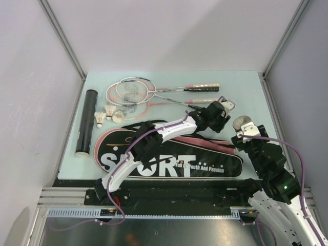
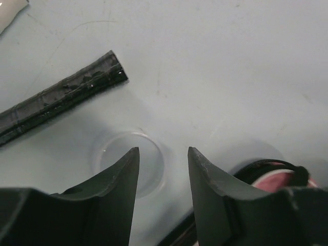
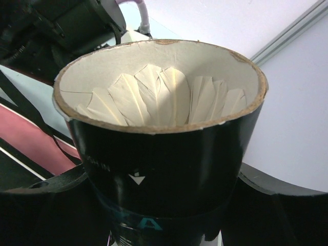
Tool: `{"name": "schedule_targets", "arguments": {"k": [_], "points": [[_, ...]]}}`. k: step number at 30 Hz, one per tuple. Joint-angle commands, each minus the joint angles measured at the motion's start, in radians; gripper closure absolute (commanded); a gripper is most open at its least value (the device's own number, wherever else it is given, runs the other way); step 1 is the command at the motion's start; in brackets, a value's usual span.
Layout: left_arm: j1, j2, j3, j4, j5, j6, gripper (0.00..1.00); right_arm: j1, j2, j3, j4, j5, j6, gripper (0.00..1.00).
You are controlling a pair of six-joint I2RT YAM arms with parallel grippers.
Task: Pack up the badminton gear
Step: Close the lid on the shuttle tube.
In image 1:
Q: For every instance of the aluminium frame rail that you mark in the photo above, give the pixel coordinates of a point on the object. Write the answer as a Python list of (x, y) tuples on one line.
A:
[(287, 35), (55, 24)]

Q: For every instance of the aluminium frame rail right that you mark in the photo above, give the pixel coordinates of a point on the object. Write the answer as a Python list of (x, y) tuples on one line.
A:
[(287, 35)]

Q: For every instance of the black SPORT racket bag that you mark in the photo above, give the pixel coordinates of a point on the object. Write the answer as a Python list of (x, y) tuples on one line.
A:
[(187, 156)]

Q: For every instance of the white black-handled badminton racket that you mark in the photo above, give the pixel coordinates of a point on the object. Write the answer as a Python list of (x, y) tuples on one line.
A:
[(148, 82)]

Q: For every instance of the red white badminton racket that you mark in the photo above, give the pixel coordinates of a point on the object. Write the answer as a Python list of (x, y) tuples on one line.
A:
[(136, 92)]

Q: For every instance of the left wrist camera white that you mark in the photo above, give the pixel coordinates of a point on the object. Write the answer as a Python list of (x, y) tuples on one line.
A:
[(228, 104)]

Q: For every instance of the white feather shuttlecock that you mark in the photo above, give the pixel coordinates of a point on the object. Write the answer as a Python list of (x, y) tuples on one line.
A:
[(109, 109), (118, 117), (100, 117)]

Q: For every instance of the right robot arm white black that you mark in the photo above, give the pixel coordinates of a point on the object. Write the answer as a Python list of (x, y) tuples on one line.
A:
[(278, 197)]

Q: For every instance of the aluminium frame rail left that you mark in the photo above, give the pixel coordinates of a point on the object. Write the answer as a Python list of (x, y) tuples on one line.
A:
[(55, 24)]

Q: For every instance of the white slotted cable duct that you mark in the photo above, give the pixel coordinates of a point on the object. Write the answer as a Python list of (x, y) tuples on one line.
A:
[(107, 213)]

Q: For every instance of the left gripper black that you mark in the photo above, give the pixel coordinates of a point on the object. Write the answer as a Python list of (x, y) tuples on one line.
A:
[(223, 121)]

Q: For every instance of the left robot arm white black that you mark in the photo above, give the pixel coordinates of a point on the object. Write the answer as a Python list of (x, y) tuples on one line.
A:
[(150, 136)]

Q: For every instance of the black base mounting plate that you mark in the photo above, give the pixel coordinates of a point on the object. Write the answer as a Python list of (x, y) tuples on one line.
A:
[(223, 197)]

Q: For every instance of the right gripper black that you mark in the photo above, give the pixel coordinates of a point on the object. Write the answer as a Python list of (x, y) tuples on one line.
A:
[(239, 144)]

